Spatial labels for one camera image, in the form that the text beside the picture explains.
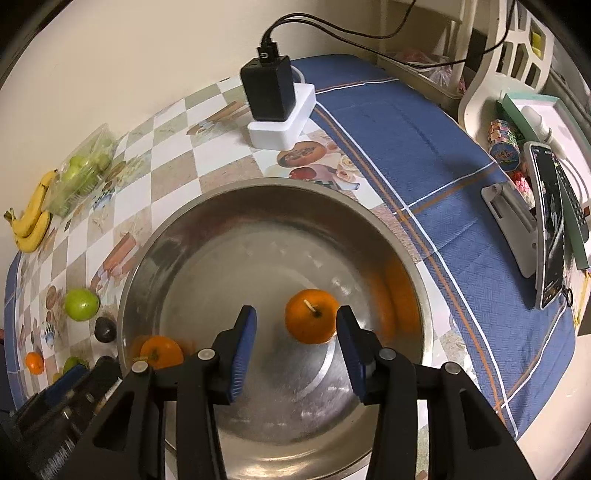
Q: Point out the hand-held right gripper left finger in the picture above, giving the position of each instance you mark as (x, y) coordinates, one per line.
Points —
(242, 350)

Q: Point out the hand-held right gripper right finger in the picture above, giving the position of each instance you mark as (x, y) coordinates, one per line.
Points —
(352, 355)

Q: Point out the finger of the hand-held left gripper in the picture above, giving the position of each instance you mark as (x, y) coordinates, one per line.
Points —
(104, 376)
(69, 382)

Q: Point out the small green fruit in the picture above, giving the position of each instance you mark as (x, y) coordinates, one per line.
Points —
(71, 363)

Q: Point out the small orange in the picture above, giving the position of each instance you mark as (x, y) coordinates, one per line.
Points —
(34, 363)

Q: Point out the orange with stem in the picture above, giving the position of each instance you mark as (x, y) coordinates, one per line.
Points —
(302, 330)

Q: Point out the stainless steel bowl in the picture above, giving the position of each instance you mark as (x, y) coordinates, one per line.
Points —
(277, 258)

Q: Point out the dark avocado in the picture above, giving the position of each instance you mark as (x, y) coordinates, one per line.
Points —
(105, 330)

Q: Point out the large green apple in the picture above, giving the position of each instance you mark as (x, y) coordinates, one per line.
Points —
(82, 304)

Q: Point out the yellow banana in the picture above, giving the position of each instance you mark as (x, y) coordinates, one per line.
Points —
(37, 234)
(34, 199)

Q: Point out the white phone stand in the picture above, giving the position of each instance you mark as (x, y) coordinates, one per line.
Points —
(512, 226)

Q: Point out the checkered printed oilcloth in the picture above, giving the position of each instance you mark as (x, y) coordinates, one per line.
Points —
(175, 152)

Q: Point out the clear bag of green limes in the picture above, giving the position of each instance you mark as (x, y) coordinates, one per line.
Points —
(83, 166)

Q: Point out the blue tablecloth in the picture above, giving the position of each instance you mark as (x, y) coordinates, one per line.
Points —
(415, 138)

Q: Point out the smartphone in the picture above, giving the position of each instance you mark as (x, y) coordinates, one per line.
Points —
(549, 230)

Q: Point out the white power strip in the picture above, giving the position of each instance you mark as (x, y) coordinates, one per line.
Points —
(298, 120)

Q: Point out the colourful stacked containers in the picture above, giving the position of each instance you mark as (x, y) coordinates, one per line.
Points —
(503, 152)

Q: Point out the black charger block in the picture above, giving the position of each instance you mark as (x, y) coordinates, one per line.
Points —
(268, 87)

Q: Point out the black remote control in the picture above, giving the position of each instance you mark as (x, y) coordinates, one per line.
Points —
(571, 198)

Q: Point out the white plastic chair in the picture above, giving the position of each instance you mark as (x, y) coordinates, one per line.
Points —
(480, 92)

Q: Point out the pink plastic bag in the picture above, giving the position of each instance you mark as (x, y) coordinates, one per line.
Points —
(438, 71)

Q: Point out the white bottle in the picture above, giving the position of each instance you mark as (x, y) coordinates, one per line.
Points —
(535, 119)

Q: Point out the teal and white box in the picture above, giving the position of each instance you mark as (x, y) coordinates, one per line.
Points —
(572, 134)

